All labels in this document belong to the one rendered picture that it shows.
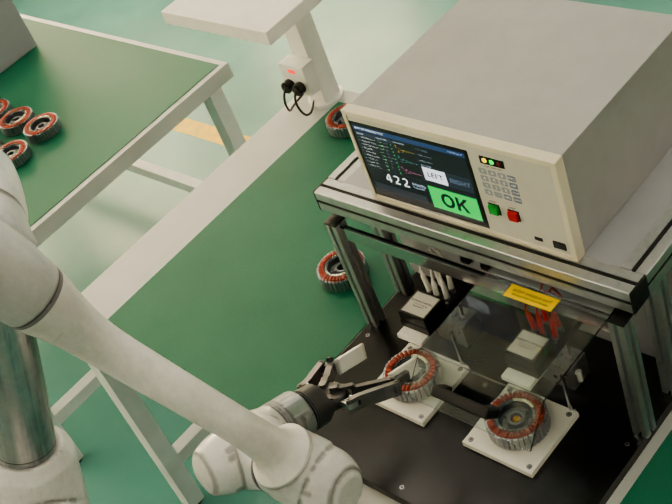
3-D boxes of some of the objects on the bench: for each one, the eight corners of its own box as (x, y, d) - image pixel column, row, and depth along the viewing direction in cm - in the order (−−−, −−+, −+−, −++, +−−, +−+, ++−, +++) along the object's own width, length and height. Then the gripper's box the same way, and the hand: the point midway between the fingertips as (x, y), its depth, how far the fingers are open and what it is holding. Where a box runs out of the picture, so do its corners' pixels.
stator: (320, 264, 256) (315, 252, 254) (368, 252, 254) (363, 240, 252) (321, 298, 248) (315, 286, 246) (370, 286, 246) (365, 274, 243)
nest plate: (423, 427, 210) (422, 423, 209) (364, 399, 220) (362, 395, 219) (470, 371, 217) (469, 366, 216) (410, 346, 226) (409, 341, 225)
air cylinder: (574, 391, 205) (569, 371, 202) (540, 377, 210) (534, 357, 207) (589, 371, 207) (584, 351, 204) (555, 358, 212) (549, 338, 209)
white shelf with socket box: (330, 190, 276) (265, 32, 247) (230, 158, 300) (160, 11, 271) (416, 105, 291) (364, -54, 262) (314, 81, 315) (256, -67, 286)
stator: (421, 412, 211) (415, 399, 209) (375, 392, 218) (370, 379, 216) (455, 370, 216) (450, 357, 214) (410, 351, 223) (405, 339, 221)
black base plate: (549, 583, 181) (546, 576, 180) (275, 436, 223) (271, 429, 221) (694, 378, 202) (693, 370, 200) (418, 278, 243) (415, 271, 242)
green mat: (261, 440, 223) (261, 439, 223) (83, 342, 263) (82, 342, 263) (527, 148, 264) (527, 147, 264) (338, 102, 303) (338, 101, 303)
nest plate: (532, 478, 194) (531, 474, 194) (463, 445, 204) (461, 441, 203) (579, 416, 201) (578, 411, 200) (510, 387, 211) (508, 383, 210)
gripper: (260, 417, 199) (347, 363, 212) (357, 450, 181) (446, 389, 193) (250, 379, 197) (338, 327, 209) (347, 408, 178) (438, 349, 191)
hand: (386, 359), depth 201 cm, fingers open, 13 cm apart
